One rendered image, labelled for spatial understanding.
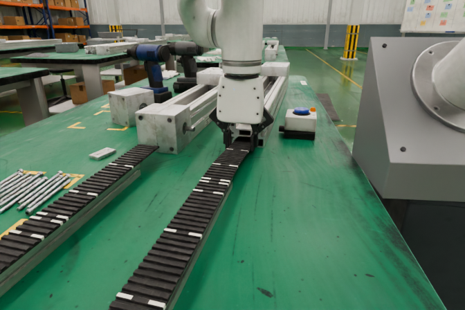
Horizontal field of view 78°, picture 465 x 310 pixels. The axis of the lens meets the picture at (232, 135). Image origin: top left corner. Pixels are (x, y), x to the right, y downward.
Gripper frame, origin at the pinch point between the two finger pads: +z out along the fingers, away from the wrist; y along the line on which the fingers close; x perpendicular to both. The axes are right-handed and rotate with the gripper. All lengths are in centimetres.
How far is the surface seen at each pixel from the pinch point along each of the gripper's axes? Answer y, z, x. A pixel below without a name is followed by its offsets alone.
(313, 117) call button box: 16.1, -3.1, 13.2
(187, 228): 0.2, -0.4, -32.6
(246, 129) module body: 0.5, -1.6, 4.3
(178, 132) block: -14.0, -2.1, -3.5
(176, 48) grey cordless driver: -41, -16, 57
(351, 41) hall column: 152, 17, 1017
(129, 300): -1.1, -0.3, -43.8
